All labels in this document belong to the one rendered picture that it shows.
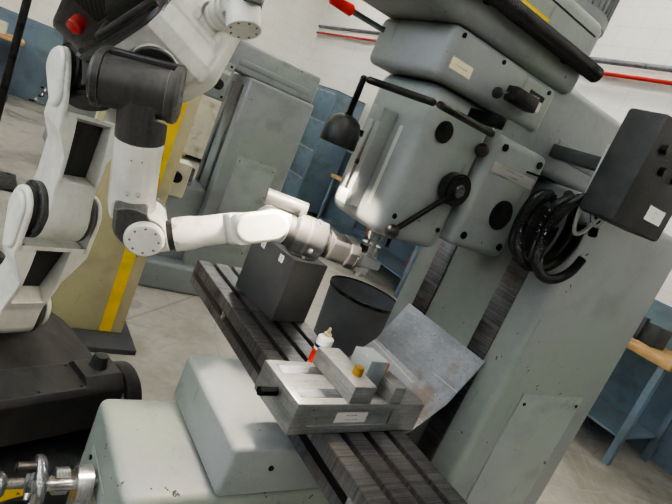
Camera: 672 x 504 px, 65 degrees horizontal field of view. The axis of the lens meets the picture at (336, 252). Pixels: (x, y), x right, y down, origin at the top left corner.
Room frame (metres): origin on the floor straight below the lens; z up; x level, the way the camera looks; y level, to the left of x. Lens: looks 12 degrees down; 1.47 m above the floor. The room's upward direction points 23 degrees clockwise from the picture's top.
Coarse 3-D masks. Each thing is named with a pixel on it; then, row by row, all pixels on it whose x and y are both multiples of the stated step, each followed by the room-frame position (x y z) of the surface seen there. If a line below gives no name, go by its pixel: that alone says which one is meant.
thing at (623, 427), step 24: (0, 24) 7.38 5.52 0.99; (360, 240) 7.06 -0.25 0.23; (384, 264) 6.19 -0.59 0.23; (408, 264) 5.85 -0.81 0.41; (648, 336) 4.10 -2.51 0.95; (648, 384) 3.69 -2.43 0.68; (600, 408) 4.18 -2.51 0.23; (624, 432) 3.67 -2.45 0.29; (648, 432) 4.09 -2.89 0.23; (648, 456) 4.06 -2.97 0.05
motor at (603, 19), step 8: (576, 0) 1.24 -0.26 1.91; (584, 0) 1.24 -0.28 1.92; (592, 0) 1.24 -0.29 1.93; (600, 0) 1.25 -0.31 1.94; (608, 0) 1.26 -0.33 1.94; (616, 0) 1.28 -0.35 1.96; (584, 8) 1.24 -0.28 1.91; (592, 8) 1.24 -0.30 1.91; (600, 8) 1.26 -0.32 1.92; (608, 8) 1.27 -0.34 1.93; (592, 16) 1.24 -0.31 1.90; (600, 16) 1.26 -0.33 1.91; (608, 16) 1.28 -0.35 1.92; (600, 24) 1.26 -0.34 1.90
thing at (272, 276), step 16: (256, 256) 1.49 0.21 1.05; (272, 256) 1.44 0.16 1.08; (288, 256) 1.39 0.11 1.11; (256, 272) 1.47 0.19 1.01; (272, 272) 1.42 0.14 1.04; (288, 272) 1.38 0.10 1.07; (304, 272) 1.40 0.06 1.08; (320, 272) 1.44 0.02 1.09; (240, 288) 1.50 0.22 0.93; (256, 288) 1.45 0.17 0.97; (272, 288) 1.40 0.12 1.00; (288, 288) 1.38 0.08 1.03; (304, 288) 1.42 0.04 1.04; (256, 304) 1.43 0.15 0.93; (272, 304) 1.38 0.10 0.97; (288, 304) 1.39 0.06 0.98; (304, 304) 1.43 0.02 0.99; (272, 320) 1.37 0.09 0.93; (288, 320) 1.41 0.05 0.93; (304, 320) 1.45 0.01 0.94
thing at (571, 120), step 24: (528, 72) 1.17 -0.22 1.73; (576, 96) 1.27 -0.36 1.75; (552, 120) 1.25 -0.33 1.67; (576, 120) 1.29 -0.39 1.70; (600, 120) 1.34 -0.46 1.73; (528, 144) 1.22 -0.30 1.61; (552, 144) 1.27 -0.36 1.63; (576, 144) 1.32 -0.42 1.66; (600, 144) 1.37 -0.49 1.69; (552, 168) 1.29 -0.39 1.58; (576, 168) 1.34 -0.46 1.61
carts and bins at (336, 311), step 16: (336, 288) 3.01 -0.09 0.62; (352, 288) 3.37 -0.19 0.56; (368, 288) 3.38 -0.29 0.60; (336, 304) 2.99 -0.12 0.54; (352, 304) 2.94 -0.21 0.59; (368, 304) 3.37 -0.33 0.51; (384, 304) 3.32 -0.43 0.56; (320, 320) 3.06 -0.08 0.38; (336, 320) 2.97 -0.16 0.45; (352, 320) 2.94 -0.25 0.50; (368, 320) 2.94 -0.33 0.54; (384, 320) 2.99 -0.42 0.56; (336, 336) 2.96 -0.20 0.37; (352, 336) 2.94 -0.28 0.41; (368, 336) 2.96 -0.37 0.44; (352, 352) 2.95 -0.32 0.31
